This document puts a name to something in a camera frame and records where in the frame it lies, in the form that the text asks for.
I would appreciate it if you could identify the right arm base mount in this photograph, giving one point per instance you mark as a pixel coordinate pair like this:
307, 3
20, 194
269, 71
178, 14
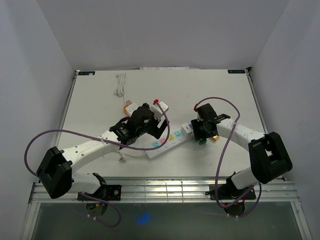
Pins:
224, 192

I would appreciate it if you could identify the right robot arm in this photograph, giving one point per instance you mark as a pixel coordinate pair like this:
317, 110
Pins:
268, 156

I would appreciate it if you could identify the yellow charger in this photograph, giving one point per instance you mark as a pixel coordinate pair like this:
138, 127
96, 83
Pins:
215, 138

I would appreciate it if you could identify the white multicolour power strip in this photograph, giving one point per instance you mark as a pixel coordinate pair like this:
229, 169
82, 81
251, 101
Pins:
176, 139

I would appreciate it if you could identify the white cube socket adapter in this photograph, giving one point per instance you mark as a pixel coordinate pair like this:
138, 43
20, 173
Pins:
132, 109

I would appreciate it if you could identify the aluminium rail frame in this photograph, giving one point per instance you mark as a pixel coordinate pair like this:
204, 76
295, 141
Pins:
175, 190

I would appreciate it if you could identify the pink brown charger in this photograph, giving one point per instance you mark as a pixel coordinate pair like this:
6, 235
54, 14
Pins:
128, 102

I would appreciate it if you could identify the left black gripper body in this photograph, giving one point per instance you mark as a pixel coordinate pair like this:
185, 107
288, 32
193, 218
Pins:
151, 128

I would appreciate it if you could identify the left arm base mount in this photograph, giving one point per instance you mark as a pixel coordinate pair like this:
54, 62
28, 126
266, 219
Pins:
102, 191

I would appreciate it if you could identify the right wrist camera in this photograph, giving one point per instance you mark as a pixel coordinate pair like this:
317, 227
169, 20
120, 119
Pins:
199, 118

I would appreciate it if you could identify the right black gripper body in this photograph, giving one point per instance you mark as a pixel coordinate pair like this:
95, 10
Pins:
199, 130

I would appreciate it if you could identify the green charger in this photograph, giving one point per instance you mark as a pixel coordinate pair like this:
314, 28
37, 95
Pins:
202, 142

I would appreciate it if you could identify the orange power strip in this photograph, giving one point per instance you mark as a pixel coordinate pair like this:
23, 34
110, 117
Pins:
127, 110

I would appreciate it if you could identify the white charger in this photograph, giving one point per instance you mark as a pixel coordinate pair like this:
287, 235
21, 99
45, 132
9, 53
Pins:
186, 130

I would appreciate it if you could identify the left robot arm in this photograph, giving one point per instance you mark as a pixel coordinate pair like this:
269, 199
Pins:
58, 171

